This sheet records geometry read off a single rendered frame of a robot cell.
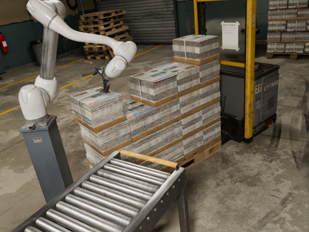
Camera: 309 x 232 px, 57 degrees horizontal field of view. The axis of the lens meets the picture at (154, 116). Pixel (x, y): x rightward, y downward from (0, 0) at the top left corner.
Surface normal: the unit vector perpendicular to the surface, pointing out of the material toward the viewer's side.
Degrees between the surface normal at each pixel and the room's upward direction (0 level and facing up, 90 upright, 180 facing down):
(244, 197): 0
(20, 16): 90
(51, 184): 90
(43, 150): 90
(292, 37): 90
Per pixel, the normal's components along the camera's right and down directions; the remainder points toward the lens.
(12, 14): 0.84, 0.13
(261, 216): -0.11, -0.90
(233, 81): -0.77, 0.34
